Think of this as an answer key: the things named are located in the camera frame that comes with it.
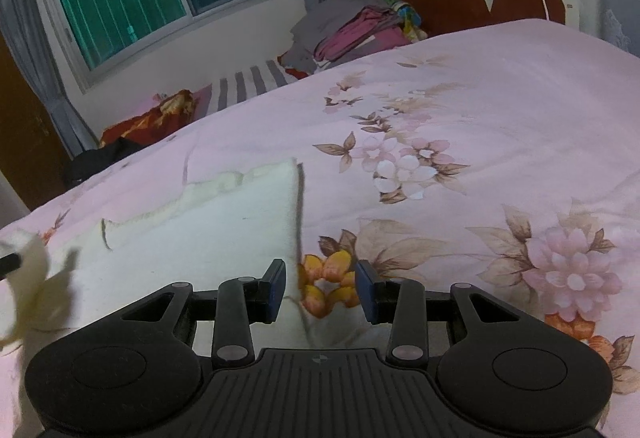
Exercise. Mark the grey striped sheet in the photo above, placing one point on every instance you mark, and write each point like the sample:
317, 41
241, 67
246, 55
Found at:
245, 88

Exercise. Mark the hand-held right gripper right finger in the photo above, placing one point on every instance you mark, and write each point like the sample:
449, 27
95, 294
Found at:
364, 290

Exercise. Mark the red floral cloth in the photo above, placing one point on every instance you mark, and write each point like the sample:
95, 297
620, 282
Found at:
150, 118

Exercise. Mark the black cloth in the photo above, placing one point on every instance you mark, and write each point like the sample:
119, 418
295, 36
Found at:
100, 161

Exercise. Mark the colourful patterned cloth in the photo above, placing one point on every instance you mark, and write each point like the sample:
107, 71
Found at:
407, 16

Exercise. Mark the pink floral bed blanket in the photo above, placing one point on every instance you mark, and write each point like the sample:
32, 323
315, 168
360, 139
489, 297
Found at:
475, 128

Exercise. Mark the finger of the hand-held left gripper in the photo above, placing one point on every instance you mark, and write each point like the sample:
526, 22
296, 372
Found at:
9, 264

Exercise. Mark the grey folded cloth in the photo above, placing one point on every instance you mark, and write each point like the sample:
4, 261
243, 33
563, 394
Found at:
320, 18

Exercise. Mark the brown wooden wardrobe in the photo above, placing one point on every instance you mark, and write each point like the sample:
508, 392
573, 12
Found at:
27, 133

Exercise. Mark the white fluffy towel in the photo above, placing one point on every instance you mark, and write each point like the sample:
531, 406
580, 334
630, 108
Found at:
200, 238

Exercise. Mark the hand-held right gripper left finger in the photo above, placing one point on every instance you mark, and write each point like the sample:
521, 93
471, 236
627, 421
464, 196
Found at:
275, 290

